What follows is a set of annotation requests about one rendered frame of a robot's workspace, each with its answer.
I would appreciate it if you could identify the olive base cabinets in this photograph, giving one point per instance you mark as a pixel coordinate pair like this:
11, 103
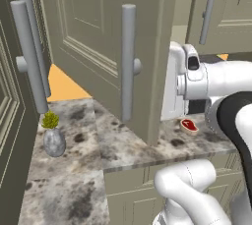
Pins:
131, 196

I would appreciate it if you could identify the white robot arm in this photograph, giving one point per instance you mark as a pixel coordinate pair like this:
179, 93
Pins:
229, 81

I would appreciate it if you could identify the red raw meat steak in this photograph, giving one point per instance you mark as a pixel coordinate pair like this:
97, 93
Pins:
189, 126

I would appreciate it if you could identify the olive open cabinet door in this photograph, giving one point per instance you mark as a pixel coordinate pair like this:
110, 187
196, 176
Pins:
95, 32

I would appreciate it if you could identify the green plant in grey vase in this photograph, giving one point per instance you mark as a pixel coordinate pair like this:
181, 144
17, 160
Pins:
54, 140

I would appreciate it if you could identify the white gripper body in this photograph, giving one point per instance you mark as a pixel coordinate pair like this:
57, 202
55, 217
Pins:
173, 84

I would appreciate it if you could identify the olive wall cabinet door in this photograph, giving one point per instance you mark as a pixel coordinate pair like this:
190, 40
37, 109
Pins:
233, 9

